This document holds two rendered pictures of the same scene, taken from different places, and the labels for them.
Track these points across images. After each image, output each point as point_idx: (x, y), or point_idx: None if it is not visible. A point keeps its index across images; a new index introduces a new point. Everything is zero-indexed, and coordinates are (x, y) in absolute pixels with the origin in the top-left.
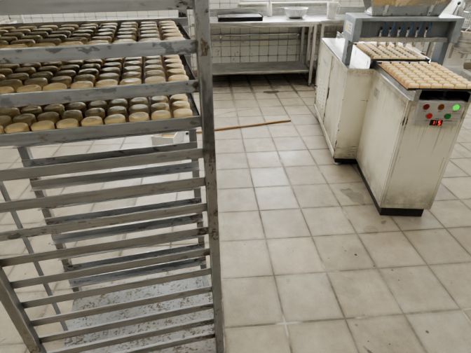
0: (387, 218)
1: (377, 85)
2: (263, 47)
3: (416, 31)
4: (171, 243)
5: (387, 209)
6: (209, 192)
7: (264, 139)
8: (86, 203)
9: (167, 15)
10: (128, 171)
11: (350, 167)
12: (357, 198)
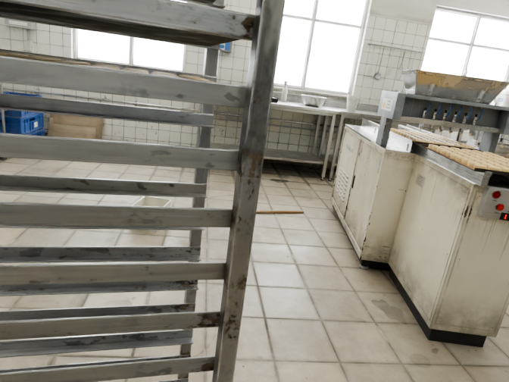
0: (439, 345)
1: (421, 170)
2: (273, 133)
3: (464, 117)
4: (133, 355)
5: (439, 332)
6: (238, 238)
7: (272, 229)
8: (6, 261)
9: None
10: None
11: (381, 274)
12: (395, 314)
